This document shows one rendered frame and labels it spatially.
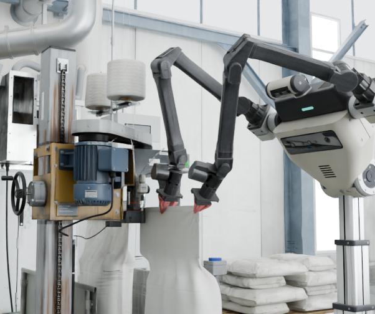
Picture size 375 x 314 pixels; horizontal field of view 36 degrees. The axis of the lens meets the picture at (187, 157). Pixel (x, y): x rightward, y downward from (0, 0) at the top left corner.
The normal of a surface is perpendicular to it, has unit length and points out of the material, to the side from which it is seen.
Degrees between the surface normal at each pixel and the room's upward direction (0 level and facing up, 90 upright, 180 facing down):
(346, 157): 130
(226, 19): 90
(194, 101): 90
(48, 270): 90
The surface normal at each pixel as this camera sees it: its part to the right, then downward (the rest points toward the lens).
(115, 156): 0.84, -0.05
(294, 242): -0.84, -0.05
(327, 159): -0.65, 0.60
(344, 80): 0.11, 0.51
